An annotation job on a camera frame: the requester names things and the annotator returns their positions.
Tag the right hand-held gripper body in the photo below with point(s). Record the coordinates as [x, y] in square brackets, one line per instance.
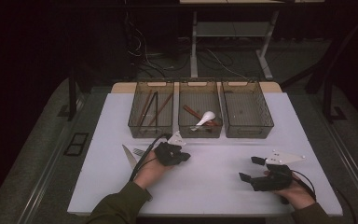
[275, 182]

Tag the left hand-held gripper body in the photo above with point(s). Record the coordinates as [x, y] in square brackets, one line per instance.
[166, 154]

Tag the grey translucent plastic basket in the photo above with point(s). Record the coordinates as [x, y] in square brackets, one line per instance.
[245, 109]
[166, 127]
[199, 93]

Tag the metal fork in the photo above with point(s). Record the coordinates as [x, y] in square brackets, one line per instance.
[138, 152]

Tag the metal knife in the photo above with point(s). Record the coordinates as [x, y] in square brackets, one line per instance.
[130, 157]

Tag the brown wooden spoon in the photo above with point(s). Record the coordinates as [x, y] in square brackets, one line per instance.
[192, 112]

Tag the brown wooden chopstick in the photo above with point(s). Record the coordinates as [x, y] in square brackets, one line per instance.
[145, 107]
[161, 108]

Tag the white ceramic spoon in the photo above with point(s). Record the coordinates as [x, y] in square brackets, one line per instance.
[209, 116]

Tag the black chopstick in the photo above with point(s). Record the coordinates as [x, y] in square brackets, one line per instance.
[156, 109]
[149, 107]

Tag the person's left hand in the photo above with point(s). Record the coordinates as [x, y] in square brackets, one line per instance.
[150, 174]

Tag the person's right hand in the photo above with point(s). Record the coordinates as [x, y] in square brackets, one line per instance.
[298, 196]

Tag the black metal stand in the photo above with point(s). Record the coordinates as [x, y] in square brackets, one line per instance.
[327, 99]
[72, 93]

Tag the metal floor rail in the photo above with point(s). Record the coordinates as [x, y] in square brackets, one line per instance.
[38, 186]
[354, 174]

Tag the black floor frame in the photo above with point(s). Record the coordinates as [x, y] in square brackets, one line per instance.
[76, 144]

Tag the white metal frame desk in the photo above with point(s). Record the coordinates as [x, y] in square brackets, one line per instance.
[194, 46]

